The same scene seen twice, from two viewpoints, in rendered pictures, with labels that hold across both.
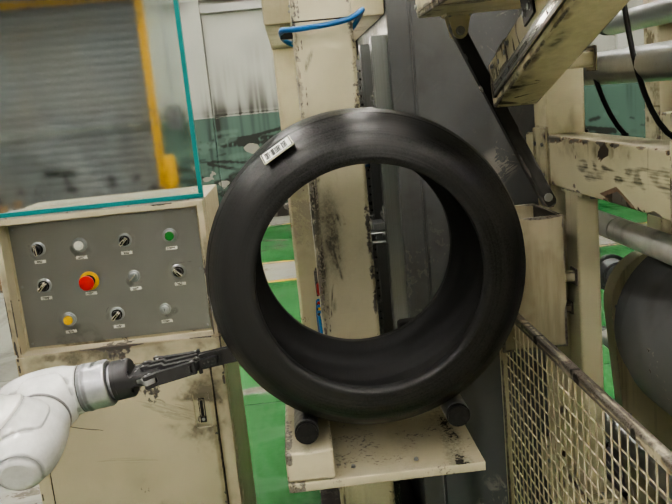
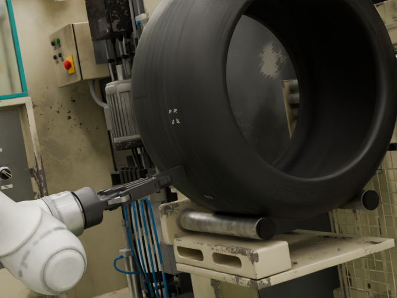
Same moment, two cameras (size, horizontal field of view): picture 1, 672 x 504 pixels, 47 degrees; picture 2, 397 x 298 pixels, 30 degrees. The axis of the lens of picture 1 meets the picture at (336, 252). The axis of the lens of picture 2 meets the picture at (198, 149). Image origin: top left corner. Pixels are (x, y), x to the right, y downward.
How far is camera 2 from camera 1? 0.90 m
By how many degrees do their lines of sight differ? 27
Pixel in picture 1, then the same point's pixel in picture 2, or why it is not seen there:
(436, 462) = (358, 247)
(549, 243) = not seen: hidden behind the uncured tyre
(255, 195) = (219, 7)
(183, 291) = (10, 194)
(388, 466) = (324, 256)
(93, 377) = (67, 202)
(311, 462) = (273, 256)
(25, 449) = (71, 242)
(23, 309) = not seen: outside the picture
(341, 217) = not seen: hidden behind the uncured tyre
